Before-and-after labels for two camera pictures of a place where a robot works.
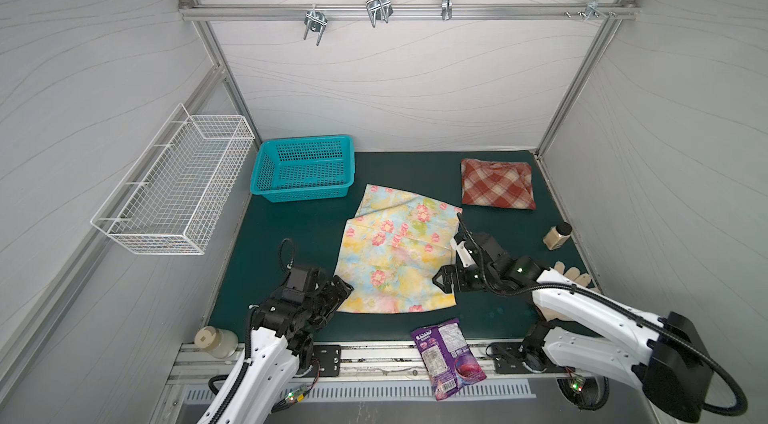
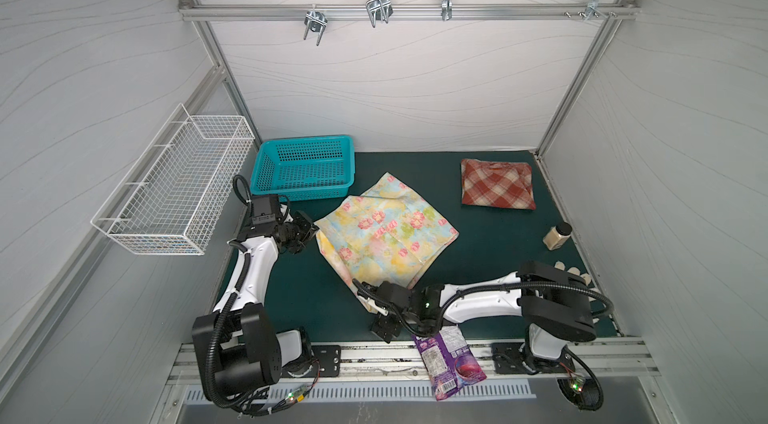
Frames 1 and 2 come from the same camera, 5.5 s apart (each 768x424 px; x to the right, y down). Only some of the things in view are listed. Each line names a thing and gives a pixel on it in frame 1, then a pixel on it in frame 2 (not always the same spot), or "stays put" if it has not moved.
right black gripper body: [455, 276] → [389, 316]
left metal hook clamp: [315, 21] stays put
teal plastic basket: [305, 169] stays put
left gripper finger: [339, 290] → [304, 227]
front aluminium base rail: [365, 364] stays put
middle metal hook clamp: [379, 8] stays put
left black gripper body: [314, 303] → [291, 243]
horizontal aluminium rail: [398, 12] stays put
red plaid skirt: [497, 183] stays put
